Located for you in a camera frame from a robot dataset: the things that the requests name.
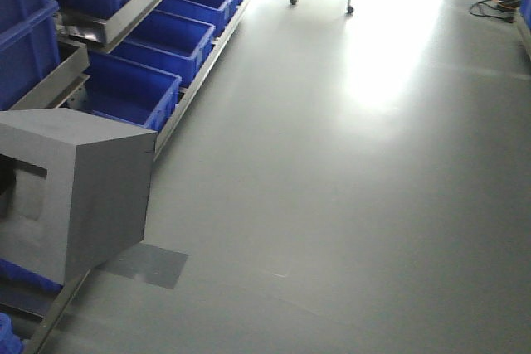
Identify row blue bin near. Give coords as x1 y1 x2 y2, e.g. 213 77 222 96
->
81 51 182 132

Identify roller conveyor rack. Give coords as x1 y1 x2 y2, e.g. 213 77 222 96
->
1 0 242 353

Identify gray foam base block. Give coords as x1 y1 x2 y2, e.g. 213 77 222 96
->
1 109 157 284

